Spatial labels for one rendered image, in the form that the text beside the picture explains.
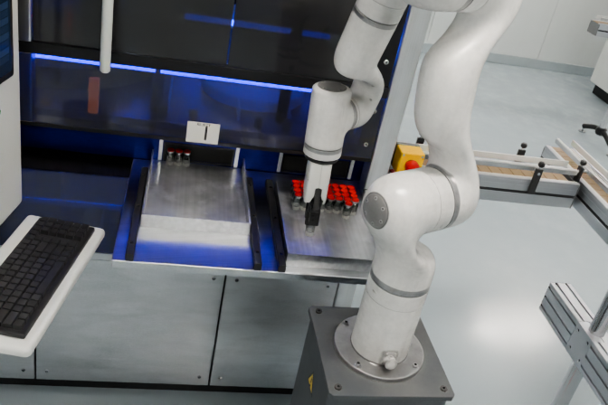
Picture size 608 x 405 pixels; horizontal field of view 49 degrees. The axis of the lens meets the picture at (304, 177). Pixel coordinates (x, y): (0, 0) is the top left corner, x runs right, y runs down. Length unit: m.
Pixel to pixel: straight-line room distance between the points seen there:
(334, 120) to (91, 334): 1.15
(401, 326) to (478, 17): 0.59
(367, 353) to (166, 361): 1.03
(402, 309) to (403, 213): 0.24
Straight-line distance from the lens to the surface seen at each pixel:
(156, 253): 1.54
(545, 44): 7.33
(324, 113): 1.37
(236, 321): 2.15
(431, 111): 1.13
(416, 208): 1.14
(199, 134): 1.78
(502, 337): 3.08
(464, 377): 2.80
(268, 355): 2.26
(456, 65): 1.11
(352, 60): 1.29
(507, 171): 2.22
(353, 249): 1.66
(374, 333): 1.34
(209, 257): 1.54
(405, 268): 1.23
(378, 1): 1.23
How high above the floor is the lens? 1.78
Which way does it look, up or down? 28 degrees down
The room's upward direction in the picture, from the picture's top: 12 degrees clockwise
